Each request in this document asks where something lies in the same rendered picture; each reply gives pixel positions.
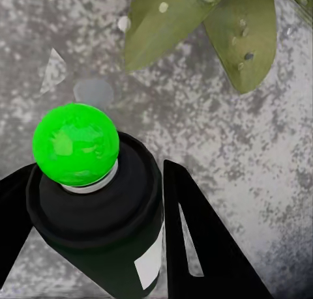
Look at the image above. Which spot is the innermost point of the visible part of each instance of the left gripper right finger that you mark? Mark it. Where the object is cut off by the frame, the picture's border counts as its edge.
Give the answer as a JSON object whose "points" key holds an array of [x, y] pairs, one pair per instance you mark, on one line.
{"points": [[227, 272]]}

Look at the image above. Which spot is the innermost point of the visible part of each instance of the insectifuge atomizer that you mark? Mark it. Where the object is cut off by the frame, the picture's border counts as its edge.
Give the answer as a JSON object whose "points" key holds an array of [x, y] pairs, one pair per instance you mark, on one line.
{"points": [[95, 194]]}

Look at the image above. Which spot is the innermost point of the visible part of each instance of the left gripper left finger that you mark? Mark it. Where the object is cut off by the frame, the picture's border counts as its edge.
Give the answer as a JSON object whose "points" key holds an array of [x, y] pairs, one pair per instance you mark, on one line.
{"points": [[15, 221]]}

